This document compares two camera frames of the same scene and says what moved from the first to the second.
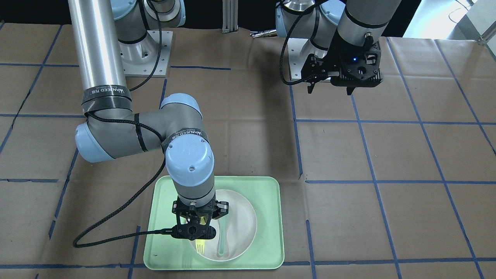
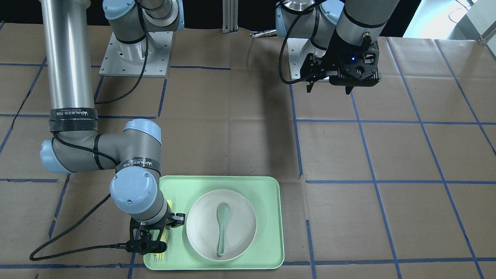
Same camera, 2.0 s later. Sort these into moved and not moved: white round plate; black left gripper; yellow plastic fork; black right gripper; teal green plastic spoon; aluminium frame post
Moved: black right gripper; yellow plastic fork
Not moved: white round plate; aluminium frame post; black left gripper; teal green plastic spoon
